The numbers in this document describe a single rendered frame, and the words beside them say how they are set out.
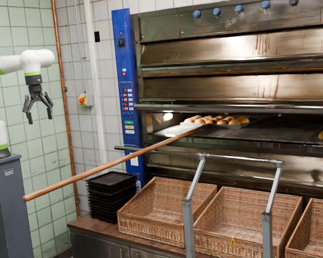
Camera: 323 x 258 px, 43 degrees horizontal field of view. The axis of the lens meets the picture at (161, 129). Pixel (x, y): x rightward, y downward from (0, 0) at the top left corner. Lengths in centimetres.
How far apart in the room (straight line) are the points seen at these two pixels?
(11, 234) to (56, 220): 93
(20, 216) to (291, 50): 206
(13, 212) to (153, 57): 146
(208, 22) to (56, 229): 224
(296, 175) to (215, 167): 57
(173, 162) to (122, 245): 72
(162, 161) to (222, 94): 75
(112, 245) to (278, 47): 173
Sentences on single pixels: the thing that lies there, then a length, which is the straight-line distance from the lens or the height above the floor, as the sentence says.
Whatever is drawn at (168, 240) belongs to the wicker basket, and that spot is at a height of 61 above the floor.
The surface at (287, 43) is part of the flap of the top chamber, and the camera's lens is 261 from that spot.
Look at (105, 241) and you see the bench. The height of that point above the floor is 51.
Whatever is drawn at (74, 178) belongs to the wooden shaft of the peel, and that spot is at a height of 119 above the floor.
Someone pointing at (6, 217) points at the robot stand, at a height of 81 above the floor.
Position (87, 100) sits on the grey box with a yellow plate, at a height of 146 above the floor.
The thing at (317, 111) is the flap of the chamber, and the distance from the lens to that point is 244.
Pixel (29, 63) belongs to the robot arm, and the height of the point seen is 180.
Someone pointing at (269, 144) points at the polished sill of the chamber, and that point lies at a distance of 272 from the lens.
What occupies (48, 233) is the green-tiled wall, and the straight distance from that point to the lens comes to 382.
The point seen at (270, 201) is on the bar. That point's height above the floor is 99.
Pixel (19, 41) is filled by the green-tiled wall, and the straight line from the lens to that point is 351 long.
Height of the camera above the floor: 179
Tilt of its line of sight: 10 degrees down
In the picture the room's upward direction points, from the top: 4 degrees counter-clockwise
